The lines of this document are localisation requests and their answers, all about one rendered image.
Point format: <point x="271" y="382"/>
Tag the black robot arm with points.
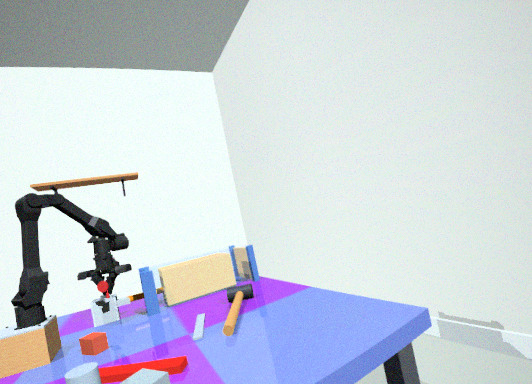
<point x="29" y="310"/>

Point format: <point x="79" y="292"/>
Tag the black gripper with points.
<point x="104" y="262"/>

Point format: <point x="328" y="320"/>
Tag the mallet with grey head and wooden handle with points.
<point x="236" y="295"/>

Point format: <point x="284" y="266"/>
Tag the red flat bar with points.
<point x="122" y="372"/>

